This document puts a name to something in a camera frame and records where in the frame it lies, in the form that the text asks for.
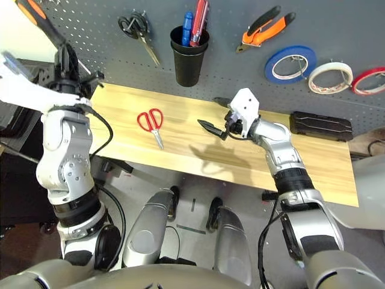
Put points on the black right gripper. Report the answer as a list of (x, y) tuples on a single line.
[(234, 126)]

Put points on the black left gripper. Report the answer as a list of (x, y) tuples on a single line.
[(69, 84)]

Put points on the orange black screwdriver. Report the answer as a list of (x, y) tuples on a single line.
[(33, 12)]

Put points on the orange black pliers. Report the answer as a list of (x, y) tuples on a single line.
[(264, 33)]

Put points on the white tape roll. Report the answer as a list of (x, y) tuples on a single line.
[(312, 84)]

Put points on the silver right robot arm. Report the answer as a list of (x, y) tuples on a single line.
[(282, 150)]

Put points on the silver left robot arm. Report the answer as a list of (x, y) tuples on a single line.
[(66, 150)]

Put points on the grey metal pegboard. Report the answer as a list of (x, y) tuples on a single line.
[(225, 69)]

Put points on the black plastic cup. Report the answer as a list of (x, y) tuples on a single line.
[(189, 72)]

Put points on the blue tape roll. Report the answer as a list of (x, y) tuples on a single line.
[(269, 72)]

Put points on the black equipment case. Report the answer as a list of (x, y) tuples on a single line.
[(15, 120)]

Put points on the black right robot foot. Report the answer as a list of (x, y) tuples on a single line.
[(214, 213)]

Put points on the black robot foot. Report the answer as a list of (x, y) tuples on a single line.
[(214, 213), (174, 204)]

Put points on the black left robot foot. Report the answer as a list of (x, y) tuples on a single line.
[(174, 204)]

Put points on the black plastic tool case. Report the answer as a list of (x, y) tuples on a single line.
[(322, 126)]

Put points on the silver right robot leg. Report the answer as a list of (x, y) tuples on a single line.
[(233, 244)]

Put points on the silver robot leg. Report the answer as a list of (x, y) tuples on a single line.
[(233, 244), (144, 234)]

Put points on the silver left robot leg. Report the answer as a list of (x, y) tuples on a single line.
[(144, 234)]

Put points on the red tape roll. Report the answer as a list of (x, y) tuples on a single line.
[(367, 72)]

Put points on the large white curved panel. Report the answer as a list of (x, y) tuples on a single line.
[(370, 186)]

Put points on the grey robot torso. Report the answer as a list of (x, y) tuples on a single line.
[(120, 278)]

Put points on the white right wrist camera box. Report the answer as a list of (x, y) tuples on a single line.
[(245, 105)]

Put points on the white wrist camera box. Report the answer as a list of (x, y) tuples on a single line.
[(24, 90), (245, 105)]

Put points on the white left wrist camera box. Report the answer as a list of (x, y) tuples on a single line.
[(24, 90)]

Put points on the black table bracket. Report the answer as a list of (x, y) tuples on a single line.
[(120, 167), (269, 196)]

